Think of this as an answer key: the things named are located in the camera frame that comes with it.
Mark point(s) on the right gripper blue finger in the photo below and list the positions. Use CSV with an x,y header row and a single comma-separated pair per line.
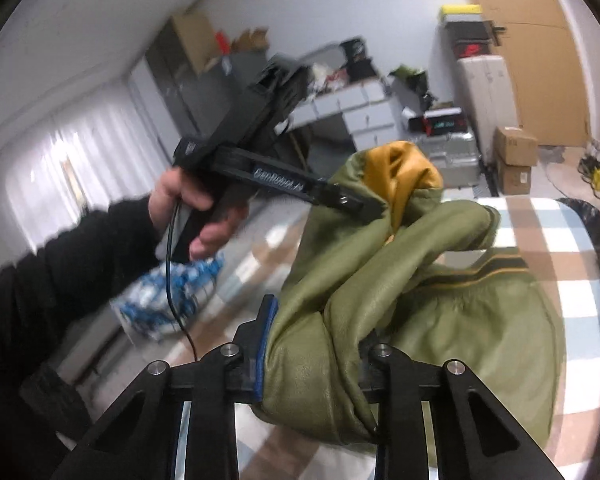
x,y
252,340

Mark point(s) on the green varsity jacket mustard sleeves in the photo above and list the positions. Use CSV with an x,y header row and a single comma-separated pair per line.
x,y
428,277

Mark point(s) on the black sleeved left forearm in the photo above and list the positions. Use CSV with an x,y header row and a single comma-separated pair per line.
x,y
71,276

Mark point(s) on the person's left hand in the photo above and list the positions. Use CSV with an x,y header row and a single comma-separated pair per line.
x,y
174,188

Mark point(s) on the black tall cabinet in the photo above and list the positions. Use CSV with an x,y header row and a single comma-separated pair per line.
x,y
198,103

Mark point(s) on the white window curtain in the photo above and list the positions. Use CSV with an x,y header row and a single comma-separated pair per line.
x,y
84,157

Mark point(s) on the cardboard box atop cabinet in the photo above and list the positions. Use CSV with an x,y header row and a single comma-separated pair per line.
x,y
204,45

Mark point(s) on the white desk with drawers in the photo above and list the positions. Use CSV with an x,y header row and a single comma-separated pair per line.
x,y
348,93

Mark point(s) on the grey plastic storage crate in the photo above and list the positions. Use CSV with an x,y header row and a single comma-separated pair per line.
x,y
455,155

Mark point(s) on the white storage cabinet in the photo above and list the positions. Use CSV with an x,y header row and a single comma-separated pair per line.
x,y
486,92

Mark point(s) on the stacked shoe boxes yellow lid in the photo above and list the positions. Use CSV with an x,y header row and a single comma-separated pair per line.
x,y
467,32

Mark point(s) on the lower cardboard box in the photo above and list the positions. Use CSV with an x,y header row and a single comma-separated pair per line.
x,y
513,180

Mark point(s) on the cardboard box on floor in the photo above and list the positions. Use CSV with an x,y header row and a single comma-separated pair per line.
x,y
515,147

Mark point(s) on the checkered bed sheet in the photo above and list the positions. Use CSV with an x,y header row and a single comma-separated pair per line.
x,y
181,419

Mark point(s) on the wooden door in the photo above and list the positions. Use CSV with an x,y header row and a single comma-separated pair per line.
x,y
535,40

